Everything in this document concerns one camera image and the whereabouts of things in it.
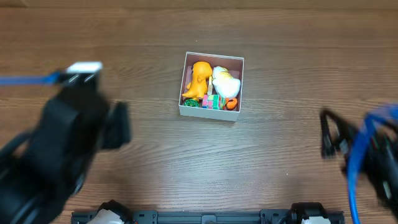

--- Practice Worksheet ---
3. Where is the yellow rattle drum toy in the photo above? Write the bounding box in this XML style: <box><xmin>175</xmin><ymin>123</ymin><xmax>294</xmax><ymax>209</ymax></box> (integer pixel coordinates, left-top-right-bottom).
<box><xmin>207</xmin><ymin>76</ymin><xmax>213</xmax><ymax>95</ymax></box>

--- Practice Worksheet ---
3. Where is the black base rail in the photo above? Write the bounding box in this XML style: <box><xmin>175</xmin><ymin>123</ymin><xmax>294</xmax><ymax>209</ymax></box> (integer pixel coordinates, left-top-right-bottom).
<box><xmin>70</xmin><ymin>209</ymin><xmax>345</xmax><ymax>224</ymax></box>

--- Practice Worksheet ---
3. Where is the white plush duck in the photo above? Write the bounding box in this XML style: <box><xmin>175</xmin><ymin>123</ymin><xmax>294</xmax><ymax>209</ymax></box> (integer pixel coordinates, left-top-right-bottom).
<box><xmin>212</xmin><ymin>66</ymin><xmax>241</xmax><ymax>110</ymax></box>

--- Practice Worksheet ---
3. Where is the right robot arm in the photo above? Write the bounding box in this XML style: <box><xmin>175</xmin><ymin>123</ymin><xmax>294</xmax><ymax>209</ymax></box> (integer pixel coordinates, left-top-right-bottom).
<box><xmin>320</xmin><ymin>104</ymin><xmax>397</xmax><ymax>223</ymax></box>

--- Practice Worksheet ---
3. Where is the right blue cable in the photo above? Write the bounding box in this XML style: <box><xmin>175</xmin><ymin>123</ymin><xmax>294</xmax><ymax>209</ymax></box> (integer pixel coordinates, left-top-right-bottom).
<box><xmin>346</xmin><ymin>104</ymin><xmax>398</xmax><ymax>224</ymax></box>

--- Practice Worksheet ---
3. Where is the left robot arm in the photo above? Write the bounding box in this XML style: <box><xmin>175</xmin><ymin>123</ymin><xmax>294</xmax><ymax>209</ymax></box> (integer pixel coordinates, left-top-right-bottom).
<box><xmin>1</xmin><ymin>79</ymin><xmax>131</xmax><ymax>223</ymax></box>

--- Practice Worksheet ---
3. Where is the orange dinosaur toy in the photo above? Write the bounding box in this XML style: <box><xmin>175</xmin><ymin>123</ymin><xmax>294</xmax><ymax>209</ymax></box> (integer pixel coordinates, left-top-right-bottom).
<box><xmin>182</xmin><ymin>61</ymin><xmax>213</xmax><ymax>101</ymax></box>

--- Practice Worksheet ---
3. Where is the left blue cable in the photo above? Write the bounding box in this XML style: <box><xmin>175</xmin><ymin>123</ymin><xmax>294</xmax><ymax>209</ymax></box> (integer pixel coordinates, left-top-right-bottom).
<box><xmin>0</xmin><ymin>72</ymin><xmax>62</xmax><ymax>87</ymax></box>

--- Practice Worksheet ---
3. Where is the green round disc toy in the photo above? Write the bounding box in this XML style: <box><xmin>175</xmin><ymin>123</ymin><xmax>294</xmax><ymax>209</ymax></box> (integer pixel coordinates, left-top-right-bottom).
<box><xmin>183</xmin><ymin>98</ymin><xmax>200</xmax><ymax>108</ymax></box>

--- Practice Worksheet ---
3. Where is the white open cardboard box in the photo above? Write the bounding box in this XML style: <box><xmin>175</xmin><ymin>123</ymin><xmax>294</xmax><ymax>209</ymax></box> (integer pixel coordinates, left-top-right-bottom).
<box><xmin>178</xmin><ymin>52</ymin><xmax>244</xmax><ymax>121</ymax></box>

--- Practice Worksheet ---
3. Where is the blue cable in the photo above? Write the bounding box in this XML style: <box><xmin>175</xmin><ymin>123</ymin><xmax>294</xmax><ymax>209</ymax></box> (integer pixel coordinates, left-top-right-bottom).
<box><xmin>346</xmin><ymin>104</ymin><xmax>398</xmax><ymax>224</ymax></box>
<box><xmin>0</xmin><ymin>72</ymin><xmax>62</xmax><ymax>87</ymax></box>

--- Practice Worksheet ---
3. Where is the pastel rubik's cube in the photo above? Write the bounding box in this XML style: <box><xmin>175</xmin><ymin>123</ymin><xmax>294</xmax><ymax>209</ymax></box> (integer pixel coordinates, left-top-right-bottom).
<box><xmin>201</xmin><ymin>95</ymin><xmax>226</xmax><ymax>110</ymax></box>

